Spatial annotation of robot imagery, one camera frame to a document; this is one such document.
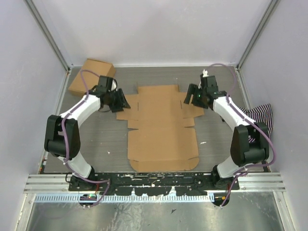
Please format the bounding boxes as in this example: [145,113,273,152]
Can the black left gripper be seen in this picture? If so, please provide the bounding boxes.
[107,89,131,114]

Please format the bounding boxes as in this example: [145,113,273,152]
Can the brown cardboard box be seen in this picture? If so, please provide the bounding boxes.
[116,85,204,172]
[68,58,116,97]

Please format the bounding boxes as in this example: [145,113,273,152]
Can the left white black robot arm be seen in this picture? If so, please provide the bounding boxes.
[44,76,130,191]

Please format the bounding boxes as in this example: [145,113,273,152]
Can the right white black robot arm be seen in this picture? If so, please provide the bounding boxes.
[184,70,269,190]

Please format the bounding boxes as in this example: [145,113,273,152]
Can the closed brown cardboard box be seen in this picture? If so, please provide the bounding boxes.
[68,58,116,97]

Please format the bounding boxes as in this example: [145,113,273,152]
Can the purple white striped cloth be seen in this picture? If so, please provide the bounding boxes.
[239,103,273,139]

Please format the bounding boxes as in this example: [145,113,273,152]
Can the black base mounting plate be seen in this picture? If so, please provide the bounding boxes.
[68,172,241,196]

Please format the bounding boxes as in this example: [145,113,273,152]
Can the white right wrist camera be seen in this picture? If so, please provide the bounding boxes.
[202,69,208,77]

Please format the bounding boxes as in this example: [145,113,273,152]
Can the white slotted cable duct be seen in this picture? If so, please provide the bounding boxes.
[34,193,214,203]

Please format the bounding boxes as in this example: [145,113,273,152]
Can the aluminium front rail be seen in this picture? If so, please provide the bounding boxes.
[24,172,286,195]

